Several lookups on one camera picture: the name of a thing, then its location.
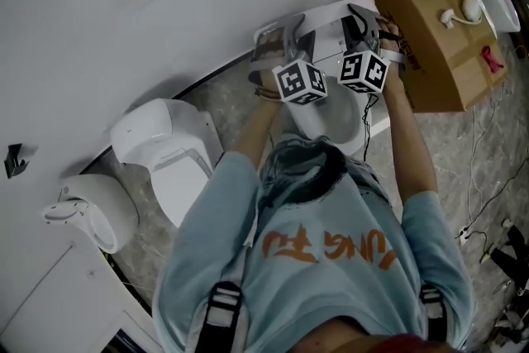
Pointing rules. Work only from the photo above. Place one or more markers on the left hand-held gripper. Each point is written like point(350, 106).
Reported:
point(298, 82)

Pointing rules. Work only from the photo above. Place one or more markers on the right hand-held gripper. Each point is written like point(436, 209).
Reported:
point(363, 70)

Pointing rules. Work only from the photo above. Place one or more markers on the person's right forearm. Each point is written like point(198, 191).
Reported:
point(407, 136)

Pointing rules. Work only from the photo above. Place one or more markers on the person's left forearm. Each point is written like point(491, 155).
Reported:
point(257, 124)

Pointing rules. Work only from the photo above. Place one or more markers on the white toilet with clear wrap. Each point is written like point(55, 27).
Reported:
point(165, 144)

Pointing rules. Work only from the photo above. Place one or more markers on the person's right hand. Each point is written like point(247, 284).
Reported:
point(389, 36)

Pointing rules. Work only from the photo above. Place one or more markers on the brown cardboard box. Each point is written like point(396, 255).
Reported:
point(434, 53)

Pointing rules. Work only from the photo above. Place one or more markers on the red ribbon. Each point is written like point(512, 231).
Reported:
point(492, 58)

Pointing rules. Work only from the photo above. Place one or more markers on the white power strip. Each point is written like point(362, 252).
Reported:
point(465, 234)

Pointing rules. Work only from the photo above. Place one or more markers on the light blue printed shirt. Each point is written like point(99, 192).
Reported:
point(314, 285)

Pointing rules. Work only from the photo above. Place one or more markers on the black tripod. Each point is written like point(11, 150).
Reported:
point(516, 256)

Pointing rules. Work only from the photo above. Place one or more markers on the white cabinet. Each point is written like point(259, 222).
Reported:
point(53, 301)

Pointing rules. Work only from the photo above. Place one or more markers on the black wall hook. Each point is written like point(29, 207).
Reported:
point(15, 161)

